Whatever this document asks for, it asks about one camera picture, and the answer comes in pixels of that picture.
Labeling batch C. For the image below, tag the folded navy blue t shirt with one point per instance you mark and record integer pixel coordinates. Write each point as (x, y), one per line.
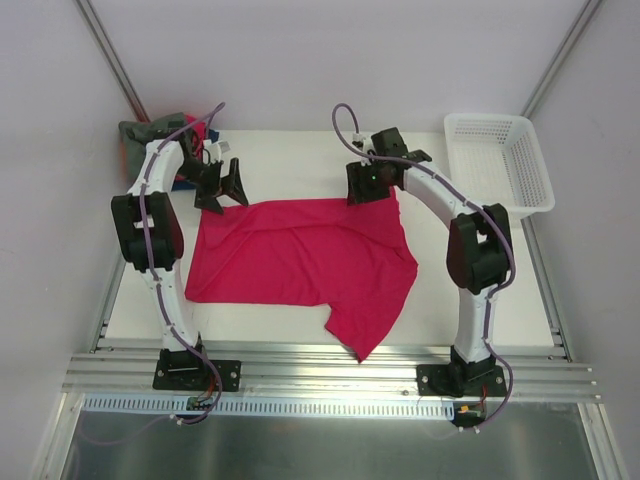
(180, 182)

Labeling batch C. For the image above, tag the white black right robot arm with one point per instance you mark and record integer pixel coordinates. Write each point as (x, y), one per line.
(479, 257)

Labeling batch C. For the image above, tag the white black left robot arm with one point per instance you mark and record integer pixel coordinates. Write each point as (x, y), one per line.
(151, 239)

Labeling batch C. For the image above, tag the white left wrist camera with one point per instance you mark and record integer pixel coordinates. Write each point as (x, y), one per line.
(213, 152)

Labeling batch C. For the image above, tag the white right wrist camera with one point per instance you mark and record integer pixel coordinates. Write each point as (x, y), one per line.
(363, 144)

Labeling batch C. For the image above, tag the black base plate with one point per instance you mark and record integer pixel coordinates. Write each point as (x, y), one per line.
(448, 381)
(199, 378)

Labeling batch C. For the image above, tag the crimson pink t shirt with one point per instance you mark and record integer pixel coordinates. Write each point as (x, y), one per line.
(310, 252)

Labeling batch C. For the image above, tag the white slotted cable duct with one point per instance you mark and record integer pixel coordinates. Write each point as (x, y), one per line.
(263, 406)

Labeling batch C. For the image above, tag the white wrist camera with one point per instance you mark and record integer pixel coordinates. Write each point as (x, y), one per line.
(363, 144)
(213, 152)

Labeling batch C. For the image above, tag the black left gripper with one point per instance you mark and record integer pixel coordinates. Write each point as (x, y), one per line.
(215, 181)

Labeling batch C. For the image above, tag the white plastic mesh basket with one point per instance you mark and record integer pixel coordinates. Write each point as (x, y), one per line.
(497, 158)

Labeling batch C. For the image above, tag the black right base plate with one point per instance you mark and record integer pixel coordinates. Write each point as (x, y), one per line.
(448, 381)

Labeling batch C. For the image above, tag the aluminium frame rail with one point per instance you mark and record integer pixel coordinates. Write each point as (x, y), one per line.
(330, 371)

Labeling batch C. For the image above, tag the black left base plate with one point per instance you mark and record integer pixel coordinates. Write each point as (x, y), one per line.
(199, 378)

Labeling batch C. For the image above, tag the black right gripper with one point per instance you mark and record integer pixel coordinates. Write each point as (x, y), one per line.
(361, 185)

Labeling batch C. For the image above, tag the folded red t shirt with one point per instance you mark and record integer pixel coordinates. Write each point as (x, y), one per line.
(199, 133)

